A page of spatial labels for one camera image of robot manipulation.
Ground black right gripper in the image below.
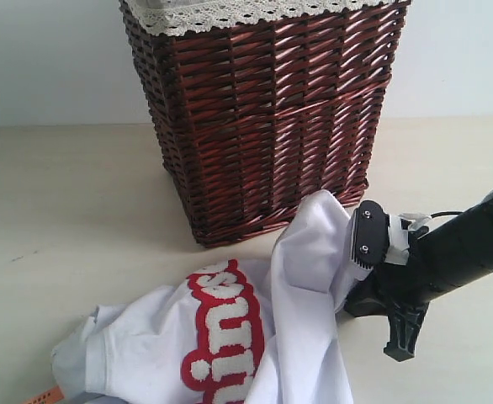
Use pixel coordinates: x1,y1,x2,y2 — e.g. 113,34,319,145
344,200,430,362

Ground white t-shirt red lettering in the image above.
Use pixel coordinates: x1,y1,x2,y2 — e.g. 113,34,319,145
51,191,366,403

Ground dark brown wicker basket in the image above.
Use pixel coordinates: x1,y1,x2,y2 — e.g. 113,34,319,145
119,1,410,247

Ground orange garment tag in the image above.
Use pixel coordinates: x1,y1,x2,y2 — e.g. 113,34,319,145
24,386,64,404

